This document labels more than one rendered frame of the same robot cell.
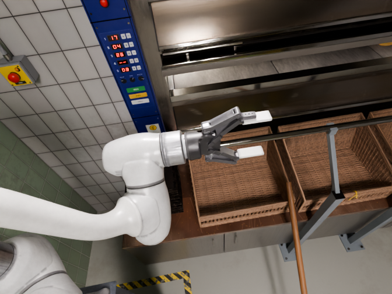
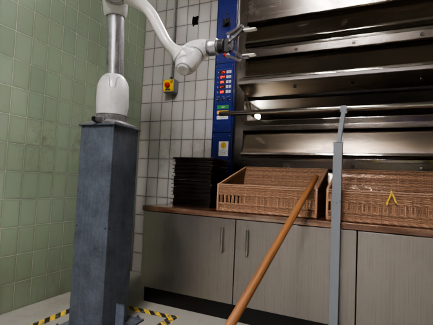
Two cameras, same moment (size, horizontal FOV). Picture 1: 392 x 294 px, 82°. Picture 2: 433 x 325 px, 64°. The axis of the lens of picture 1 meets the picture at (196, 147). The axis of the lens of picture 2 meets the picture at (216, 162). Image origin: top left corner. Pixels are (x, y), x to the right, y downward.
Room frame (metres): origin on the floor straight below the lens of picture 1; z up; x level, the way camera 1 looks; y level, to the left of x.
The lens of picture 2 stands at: (-1.30, -0.79, 0.75)
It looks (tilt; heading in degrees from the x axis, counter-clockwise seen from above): 3 degrees up; 25
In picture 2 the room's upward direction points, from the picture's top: 3 degrees clockwise
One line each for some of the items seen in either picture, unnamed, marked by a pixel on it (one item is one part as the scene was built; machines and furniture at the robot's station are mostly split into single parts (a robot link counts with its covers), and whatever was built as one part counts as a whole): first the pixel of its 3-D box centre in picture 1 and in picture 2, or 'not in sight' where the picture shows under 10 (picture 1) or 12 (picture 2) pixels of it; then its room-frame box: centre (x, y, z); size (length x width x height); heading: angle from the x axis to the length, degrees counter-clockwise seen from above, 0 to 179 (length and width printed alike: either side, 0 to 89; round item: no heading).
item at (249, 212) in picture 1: (235, 174); (275, 188); (0.72, -0.22, 0.72); 0.56 x 0.49 x 0.28; 92
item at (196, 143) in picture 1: (202, 143); (226, 45); (0.38, -0.02, 1.48); 0.09 x 0.07 x 0.08; 90
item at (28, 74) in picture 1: (18, 71); (170, 86); (0.94, 0.70, 1.46); 0.10 x 0.07 x 0.10; 90
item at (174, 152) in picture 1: (174, 147); (214, 47); (0.38, 0.06, 1.48); 0.09 x 0.06 x 0.09; 0
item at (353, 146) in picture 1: (331, 160); (386, 194); (0.73, -0.81, 0.72); 0.56 x 0.49 x 0.28; 91
